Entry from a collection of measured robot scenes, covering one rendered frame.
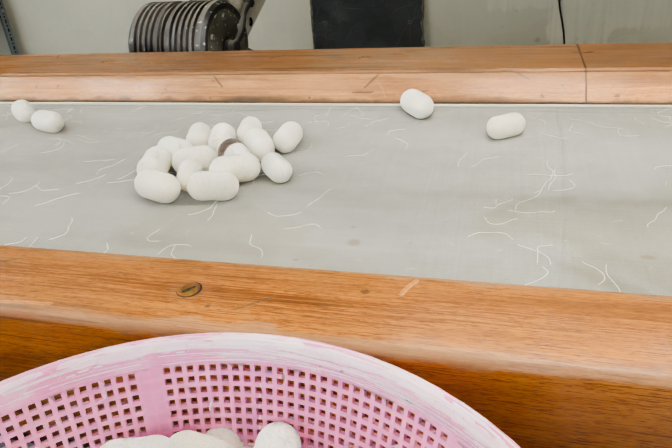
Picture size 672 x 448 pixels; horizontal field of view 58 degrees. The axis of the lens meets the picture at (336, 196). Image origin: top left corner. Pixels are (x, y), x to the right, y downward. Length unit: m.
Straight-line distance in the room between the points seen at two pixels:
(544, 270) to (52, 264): 0.25
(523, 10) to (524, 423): 2.32
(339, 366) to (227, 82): 0.44
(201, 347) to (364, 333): 0.07
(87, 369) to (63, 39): 2.80
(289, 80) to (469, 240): 0.31
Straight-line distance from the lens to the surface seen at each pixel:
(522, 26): 2.54
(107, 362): 0.27
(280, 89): 0.61
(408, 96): 0.54
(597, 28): 2.58
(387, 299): 0.27
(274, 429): 0.25
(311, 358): 0.24
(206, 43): 0.86
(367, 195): 0.41
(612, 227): 0.38
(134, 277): 0.32
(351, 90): 0.59
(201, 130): 0.51
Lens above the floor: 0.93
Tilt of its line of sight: 27 degrees down
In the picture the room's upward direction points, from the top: 5 degrees counter-clockwise
